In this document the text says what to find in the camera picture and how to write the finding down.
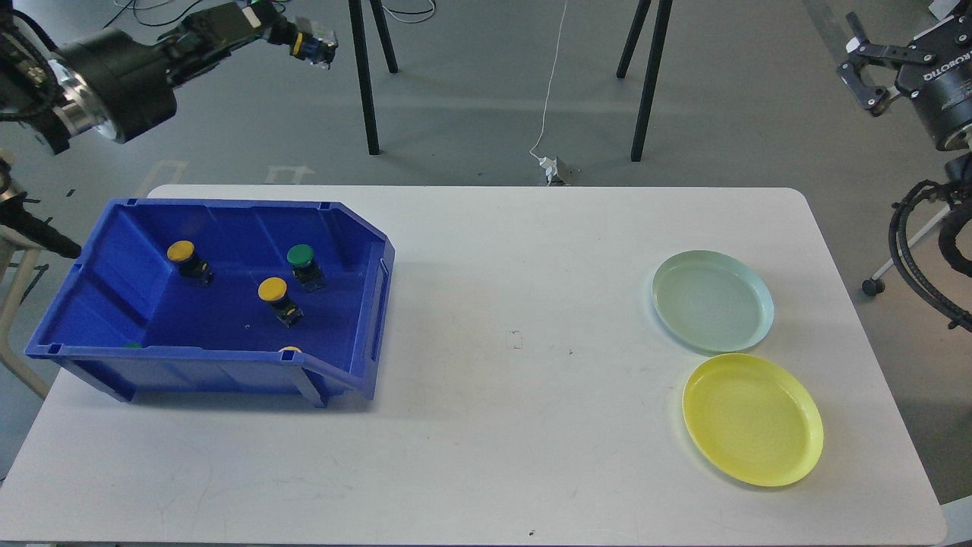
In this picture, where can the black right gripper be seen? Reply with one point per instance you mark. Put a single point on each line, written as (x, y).
(942, 83)

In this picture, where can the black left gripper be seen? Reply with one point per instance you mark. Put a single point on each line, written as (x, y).
(121, 89)

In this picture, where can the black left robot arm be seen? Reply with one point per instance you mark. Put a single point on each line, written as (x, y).
(28, 89)

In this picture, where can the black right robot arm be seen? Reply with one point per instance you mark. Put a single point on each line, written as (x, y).
(869, 72)

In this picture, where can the green push button back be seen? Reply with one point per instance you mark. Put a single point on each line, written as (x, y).
(306, 270)

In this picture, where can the light green plate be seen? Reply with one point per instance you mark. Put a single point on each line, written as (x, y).
(712, 302)

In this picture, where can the yellow plate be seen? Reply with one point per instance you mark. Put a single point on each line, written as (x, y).
(753, 420)

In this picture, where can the black tripod left legs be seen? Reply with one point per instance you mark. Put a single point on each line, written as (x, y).
(363, 66)

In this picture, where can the black tripod legs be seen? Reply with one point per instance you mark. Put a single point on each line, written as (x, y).
(653, 65)
(363, 66)

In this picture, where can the black tripod right legs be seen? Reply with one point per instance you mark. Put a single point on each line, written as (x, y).
(653, 65)

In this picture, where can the blue plastic bin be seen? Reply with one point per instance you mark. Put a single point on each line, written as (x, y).
(222, 337)

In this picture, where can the beige chair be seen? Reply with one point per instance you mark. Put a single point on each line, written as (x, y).
(12, 242)

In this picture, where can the white power plug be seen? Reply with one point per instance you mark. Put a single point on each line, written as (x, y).
(557, 173)

